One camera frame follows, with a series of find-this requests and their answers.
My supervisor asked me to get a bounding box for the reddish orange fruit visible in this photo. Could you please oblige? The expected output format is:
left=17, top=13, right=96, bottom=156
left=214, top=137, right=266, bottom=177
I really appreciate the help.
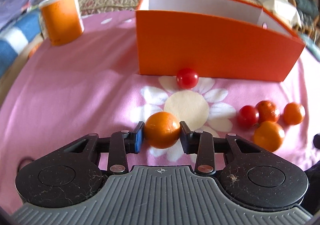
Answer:
left=255, top=100, right=280, bottom=124

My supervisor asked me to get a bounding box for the pink floral tablecloth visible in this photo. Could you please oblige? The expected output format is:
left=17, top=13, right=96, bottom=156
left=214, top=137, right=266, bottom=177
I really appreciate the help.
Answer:
left=1, top=11, right=319, bottom=213

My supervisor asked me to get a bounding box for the red cherry tomato by box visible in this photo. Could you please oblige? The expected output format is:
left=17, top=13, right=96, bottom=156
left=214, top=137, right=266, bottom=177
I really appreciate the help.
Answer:
left=176, top=68, right=199, bottom=89

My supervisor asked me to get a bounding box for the orange cardboard box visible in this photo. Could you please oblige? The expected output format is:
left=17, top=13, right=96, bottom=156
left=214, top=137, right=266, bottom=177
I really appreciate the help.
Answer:
left=136, top=0, right=305, bottom=82

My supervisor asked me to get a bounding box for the small orange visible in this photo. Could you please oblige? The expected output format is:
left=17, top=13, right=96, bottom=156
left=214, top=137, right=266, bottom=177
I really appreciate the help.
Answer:
left=283, top=102, right=305, bottom=125
left=144, top=112, right=181, bottom=149
left=252, top=121, right=285, bottom=152

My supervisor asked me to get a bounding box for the orange cylindrical canister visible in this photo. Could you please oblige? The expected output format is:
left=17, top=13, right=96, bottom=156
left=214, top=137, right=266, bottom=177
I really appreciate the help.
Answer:
left=39, top=0, right=84, bottom=46

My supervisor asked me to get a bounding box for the blue white striped bed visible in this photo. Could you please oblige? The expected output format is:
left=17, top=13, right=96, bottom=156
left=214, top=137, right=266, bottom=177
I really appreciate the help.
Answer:
left=1, top=9, right=43, bottom=77

